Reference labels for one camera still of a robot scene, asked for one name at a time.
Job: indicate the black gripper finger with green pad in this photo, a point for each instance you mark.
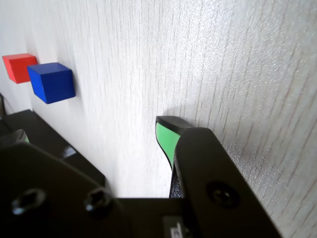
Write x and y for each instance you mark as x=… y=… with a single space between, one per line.
x=210 y=168
x=37 y=178

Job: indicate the red wooden cube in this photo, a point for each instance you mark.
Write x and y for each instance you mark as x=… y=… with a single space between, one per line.
x=18 y=67

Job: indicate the blue wooden cube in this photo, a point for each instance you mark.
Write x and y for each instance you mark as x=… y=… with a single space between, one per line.
x=53 y=83

